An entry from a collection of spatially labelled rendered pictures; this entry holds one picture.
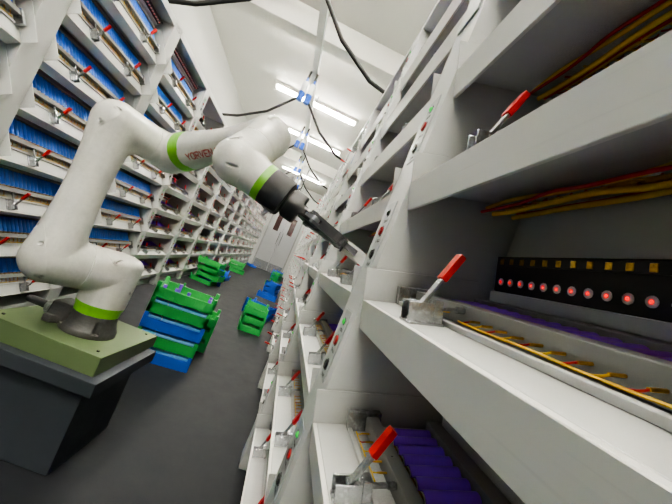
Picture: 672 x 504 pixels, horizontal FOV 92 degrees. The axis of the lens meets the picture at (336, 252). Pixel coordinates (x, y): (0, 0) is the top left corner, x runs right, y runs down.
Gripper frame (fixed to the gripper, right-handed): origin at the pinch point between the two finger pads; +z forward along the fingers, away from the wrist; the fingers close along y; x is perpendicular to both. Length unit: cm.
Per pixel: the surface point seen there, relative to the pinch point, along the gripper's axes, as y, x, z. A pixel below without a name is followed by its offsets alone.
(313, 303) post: -42.6, -18.7, 5.8
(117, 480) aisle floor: -22, -89, -11
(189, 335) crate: -99, -74, -27
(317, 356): 1.0, -24.6, 7.5
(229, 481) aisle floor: -35, -81, 18
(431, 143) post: 27.4, 18.4, -5.4
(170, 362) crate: -98, -90, -26
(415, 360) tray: 49, -10, 2
